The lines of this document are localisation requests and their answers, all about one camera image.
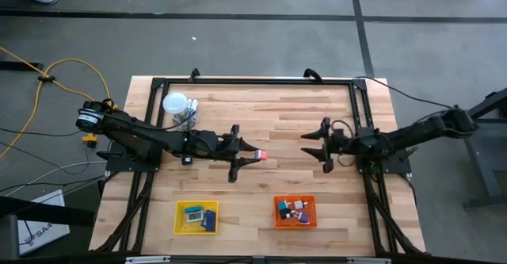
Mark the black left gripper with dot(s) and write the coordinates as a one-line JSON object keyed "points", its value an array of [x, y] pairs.
{"points": [[227, 149]]}

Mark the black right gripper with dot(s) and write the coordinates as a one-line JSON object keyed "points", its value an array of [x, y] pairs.
{"points": [[341, 145]]}

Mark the pink white cube charger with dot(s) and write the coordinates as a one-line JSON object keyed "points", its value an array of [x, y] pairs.
{"points": [[261, 154]]}

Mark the black charger white label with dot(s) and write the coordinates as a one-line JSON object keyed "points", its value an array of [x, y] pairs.
{"points": [[186, 160]]}

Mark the teal charger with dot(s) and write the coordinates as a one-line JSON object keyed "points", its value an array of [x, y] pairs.
{"points": [[282, 205]]}

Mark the black cube charger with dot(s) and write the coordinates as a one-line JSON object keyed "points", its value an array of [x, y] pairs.
{"points": [[286, 214]]}

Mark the purple charger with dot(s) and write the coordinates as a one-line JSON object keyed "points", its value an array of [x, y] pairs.
{"points": [[303, 217]]}

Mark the dark blue purple block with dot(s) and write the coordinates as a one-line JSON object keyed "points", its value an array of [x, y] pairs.
{"points": [[210, 219]]}

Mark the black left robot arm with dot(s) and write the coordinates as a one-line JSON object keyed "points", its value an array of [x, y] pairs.
{"points": [[134, 133]]}

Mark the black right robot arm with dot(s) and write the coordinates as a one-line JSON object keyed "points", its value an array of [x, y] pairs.
{"points": [[416, 131]]}

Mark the orange plastic basket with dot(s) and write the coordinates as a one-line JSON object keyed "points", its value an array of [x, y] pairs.
{"points": [[277, 224]]}

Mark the white globe desk lamp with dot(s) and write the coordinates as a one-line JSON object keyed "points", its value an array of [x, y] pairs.
{"points": [[175, 102]]}

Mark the yellow plastic basket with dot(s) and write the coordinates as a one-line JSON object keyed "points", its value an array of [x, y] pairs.
{"points": [[180, 226]]}

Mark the black side table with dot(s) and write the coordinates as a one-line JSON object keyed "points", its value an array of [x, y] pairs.
{"points": [[487, 169]]}

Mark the black beam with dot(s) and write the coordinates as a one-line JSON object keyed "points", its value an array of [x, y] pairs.
{"points": [[47, 212]]}

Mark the white printed box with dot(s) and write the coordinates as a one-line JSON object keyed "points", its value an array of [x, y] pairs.
{"points": [[39, 228]]}

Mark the black floor bar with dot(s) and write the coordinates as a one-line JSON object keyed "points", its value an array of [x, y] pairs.
{"points": [[20, 66]]}

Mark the black frame clamp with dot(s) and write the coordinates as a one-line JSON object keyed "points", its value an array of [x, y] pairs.
{"points": [[313, 73], [194, 73]]}

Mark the black aluminium frame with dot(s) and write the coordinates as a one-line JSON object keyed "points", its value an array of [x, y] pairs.
{"points": [[257, 81]]}

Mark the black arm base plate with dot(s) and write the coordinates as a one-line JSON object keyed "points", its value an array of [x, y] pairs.
{"points": [[119, 165], [390, 168]]}

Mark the silver metal bracket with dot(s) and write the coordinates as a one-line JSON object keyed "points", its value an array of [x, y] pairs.
{"points": [[369, 260], [147, 260]]}

